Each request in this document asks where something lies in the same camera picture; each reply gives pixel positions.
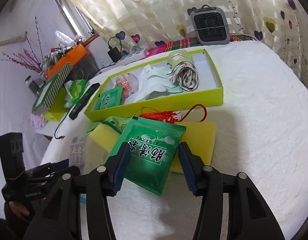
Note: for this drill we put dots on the cream heart pattern curtain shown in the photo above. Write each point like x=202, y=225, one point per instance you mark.
x=282, y=25

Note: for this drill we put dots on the pink flower branches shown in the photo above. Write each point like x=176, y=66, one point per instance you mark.
x=27, y=58

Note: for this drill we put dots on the yellow green sponge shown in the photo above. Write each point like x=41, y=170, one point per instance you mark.
x=104, y=137
x=200, y=137

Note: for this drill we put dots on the green tea packet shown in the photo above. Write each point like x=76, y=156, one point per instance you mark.
x=153, y=145
x=109, y=98

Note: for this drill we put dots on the clear orange snack packet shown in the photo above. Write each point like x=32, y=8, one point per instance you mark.
x=128, y=82

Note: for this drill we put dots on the plaid colourful cloth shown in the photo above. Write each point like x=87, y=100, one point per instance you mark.
x=190, y=42

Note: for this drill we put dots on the person's left hand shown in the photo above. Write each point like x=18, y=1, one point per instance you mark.
x=19, y=209

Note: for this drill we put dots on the white blue power strip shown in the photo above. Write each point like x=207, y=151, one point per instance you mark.
x=139, y=54

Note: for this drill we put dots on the black power adapter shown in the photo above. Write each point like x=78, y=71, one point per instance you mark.
x=114, y=52

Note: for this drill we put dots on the white cloth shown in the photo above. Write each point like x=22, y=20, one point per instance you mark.
x=153, y=82

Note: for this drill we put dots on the grey portable heater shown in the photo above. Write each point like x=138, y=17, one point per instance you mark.
x=210, y=25

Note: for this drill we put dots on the white printed plastic package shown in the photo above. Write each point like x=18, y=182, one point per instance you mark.
x=88, y=151

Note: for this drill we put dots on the yellow green flat box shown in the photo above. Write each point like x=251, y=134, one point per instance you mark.
x=57, y=109

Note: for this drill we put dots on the rolled green patterned towel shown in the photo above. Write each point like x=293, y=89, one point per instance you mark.
x=183, y=71

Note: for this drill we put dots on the green white tissue pack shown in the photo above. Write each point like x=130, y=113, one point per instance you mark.
x=74, y=90

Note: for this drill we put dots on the green striped gift box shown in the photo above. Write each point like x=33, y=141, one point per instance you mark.
x=49, y=91

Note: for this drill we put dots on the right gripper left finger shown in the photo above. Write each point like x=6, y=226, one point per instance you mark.
x=59, y=215

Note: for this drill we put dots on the orange storage box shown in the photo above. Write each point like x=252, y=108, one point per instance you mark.
x=72, y=57

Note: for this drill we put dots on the red tassel knot ornament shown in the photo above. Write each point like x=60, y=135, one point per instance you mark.
x=170, y=117

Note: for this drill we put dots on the light green cloth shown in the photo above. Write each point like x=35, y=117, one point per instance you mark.
x=115, y=122

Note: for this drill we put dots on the black smartphone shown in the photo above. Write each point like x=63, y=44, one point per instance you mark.
x=83, y=101

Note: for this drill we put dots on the lime green shallow box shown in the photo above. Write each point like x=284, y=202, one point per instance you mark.
x=209, y=92

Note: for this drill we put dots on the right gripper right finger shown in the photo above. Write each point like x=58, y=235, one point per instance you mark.
x=250, y=217

